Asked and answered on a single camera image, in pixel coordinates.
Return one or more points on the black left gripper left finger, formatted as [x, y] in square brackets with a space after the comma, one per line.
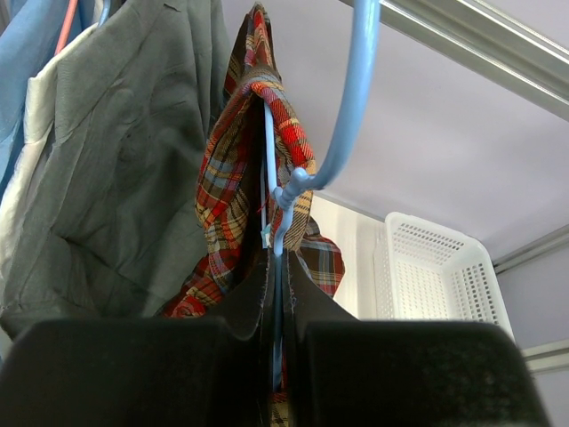
[208, 371]

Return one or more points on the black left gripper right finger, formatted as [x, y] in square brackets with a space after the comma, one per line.
[342, 371]

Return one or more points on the plaid shirt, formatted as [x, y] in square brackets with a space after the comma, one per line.
[228, 187]

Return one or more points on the light blue hanger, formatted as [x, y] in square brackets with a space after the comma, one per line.
[362, 55]

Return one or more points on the grey shirt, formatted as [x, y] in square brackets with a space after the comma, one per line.
[110, 230]

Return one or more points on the white shirt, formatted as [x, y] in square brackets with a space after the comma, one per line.
[39, 116]

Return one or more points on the pink hanger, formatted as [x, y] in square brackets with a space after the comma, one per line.
[67, 26]

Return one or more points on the light blue shirt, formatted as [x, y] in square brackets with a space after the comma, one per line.
[26, 66]

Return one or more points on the white plastic basket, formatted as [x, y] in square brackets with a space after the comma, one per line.
[426, 271]

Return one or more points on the aluminium frame right posts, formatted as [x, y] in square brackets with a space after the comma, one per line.
[534, 285]

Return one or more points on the aluminium hanging rail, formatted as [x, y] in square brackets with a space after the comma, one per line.
[487, 41]

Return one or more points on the blue hanger on rail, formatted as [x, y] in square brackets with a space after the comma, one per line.
[105, 6]

